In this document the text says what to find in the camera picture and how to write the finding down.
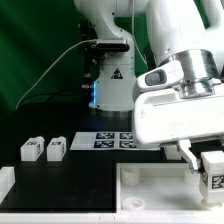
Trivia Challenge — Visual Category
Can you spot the black cable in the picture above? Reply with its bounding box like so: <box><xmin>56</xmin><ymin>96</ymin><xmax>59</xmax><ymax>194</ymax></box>
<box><xmin>19</xmin><ymin>87</ymin><xmax>91</xmax><ymax>106</ymax></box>

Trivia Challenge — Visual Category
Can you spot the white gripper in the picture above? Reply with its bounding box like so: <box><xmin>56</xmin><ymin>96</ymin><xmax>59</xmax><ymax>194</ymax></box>
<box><xmin>132</xmin><ymin>90</ymin><xmax>224</xmax><ymax>172</ymax></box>

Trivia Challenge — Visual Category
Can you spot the white obstacle fence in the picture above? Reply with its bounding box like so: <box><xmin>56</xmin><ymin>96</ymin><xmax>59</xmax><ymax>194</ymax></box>
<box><xmin>0</xmin><ymin>166</ymin><xmax>224</xmax><ymax>224</ymax></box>

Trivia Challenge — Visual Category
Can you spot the white marker sheet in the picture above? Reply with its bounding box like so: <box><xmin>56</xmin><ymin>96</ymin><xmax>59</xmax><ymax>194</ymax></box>
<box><xmin>69</xmin><ymin>131</ymin><xmax>162</xmax><ymax>152</ymax></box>

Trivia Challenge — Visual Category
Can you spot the white square tabletop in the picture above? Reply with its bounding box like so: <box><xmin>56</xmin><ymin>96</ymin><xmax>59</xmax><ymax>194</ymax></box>
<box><xmin>115</xmin><ymin>162</ymin><xmax>224</xmax><ymax>214</ymax></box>

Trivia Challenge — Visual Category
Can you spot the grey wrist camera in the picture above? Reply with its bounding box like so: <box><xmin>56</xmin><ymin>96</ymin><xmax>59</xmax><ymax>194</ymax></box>
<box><xmin>137</xmin><ymin>61</ymin><xmax>184</xmax><ymax>92</ymax></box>

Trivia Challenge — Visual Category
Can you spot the white cable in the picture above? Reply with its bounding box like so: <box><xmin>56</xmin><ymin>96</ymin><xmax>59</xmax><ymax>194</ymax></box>
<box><xmin>15</xmin><ymin>39</ymin><xmax>98</xmax><ymax>110</ymax></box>

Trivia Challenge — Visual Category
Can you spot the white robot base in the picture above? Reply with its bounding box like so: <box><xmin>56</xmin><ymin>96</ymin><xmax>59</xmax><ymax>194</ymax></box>
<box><xmin>74</xmin><ymin>0</ymin><xmax>149</xmax><ymax>117</ymax></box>

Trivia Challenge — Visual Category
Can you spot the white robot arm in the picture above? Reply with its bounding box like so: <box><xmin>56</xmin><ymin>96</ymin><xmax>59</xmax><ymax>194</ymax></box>
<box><xmin>132</xmin><ymin>0</ymin><xmax>224</xmax><ymax>172</ymax></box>

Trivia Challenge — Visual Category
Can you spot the black camera on base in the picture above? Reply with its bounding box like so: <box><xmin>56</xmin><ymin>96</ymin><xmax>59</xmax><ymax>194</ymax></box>
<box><xmin>91</xmin><ymin>39</ymin><xmax>129</xmax><ymax>52</ymax></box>

